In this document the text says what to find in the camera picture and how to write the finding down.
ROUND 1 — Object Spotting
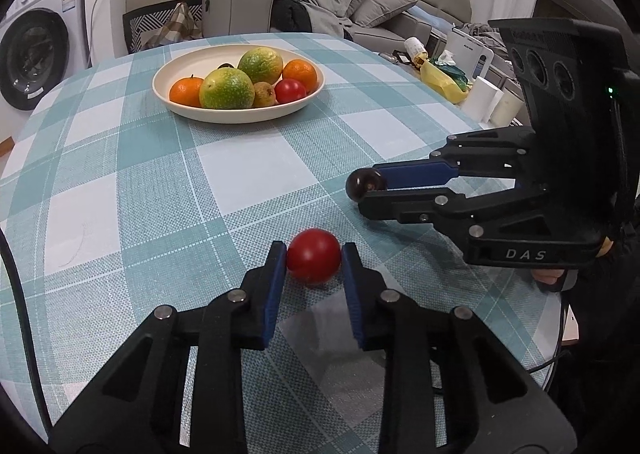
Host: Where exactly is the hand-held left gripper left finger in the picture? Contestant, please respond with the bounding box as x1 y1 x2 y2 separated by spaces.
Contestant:
50 240 290 454

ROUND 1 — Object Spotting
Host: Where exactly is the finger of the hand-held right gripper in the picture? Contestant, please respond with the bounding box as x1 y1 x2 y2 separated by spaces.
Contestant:
357 179 551 240
372 128 538 190

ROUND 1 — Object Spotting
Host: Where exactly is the white bottle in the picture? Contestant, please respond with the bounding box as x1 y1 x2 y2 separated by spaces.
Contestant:
404 37 430 68

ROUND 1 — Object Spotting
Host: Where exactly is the cream oval plate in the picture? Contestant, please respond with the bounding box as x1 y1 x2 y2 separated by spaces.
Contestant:
152 44 326 124

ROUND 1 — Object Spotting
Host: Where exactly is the red cherry tomato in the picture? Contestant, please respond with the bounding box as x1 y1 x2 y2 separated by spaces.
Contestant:
274 78 308 105
286 228 342 284

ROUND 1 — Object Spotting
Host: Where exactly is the small green passion fruit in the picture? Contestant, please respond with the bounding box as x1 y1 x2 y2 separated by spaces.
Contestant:
237 47 285 85

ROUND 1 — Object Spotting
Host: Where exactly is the teal checked tablecloth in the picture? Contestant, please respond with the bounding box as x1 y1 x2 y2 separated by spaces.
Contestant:
0 32 566 454

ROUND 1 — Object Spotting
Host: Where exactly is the black cable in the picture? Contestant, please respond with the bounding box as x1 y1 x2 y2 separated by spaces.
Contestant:
430 284 573 397
0 229 53 430

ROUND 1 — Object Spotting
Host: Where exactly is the person's right hand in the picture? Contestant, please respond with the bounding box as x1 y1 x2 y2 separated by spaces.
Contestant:
531 268 564 292

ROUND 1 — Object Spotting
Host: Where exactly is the yellow plastic bag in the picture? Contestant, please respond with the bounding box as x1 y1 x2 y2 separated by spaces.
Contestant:
419 62 471 104

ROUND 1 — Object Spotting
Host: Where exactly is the cream cylinder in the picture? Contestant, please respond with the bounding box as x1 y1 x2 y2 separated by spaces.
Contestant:
492 92 526 127

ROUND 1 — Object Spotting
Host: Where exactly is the black patterned chair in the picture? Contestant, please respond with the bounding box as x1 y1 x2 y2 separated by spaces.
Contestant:
122 0 206 55

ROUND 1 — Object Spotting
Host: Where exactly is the orange mandarin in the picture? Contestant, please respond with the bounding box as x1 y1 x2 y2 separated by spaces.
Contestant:
282 59 318 91
169 76 206 108

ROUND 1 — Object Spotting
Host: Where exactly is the person's dark clothing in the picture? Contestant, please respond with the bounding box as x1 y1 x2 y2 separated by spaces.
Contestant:
550 224 640 435

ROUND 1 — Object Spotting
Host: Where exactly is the plaid cloth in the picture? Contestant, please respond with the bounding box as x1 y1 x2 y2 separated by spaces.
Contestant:
142 2 203 48

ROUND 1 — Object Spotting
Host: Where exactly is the large green passion fruit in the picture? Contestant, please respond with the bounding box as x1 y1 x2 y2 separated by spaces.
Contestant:
199 68 256 110

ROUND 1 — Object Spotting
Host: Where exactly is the grey jacket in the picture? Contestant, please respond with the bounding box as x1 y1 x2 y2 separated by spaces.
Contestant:
297 0 353 38

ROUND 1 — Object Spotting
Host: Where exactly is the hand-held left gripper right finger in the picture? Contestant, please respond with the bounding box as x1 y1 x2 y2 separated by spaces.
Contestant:
340 243 573 454

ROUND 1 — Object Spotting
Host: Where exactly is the crumpled grey cloth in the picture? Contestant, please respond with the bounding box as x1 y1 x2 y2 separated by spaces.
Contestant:
460 23 506 48

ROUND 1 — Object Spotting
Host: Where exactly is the white box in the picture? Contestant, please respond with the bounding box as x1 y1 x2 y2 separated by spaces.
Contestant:
460 76 505 122

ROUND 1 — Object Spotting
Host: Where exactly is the brown longan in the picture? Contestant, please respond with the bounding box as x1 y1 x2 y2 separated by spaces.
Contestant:
251 81 277 108

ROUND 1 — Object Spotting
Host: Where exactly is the white washing machine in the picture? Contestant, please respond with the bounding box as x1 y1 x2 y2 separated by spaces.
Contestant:
0 0 91 112

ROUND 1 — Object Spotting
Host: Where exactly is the white standing device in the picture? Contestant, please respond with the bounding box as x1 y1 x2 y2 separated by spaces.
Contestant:
445 27 493 80

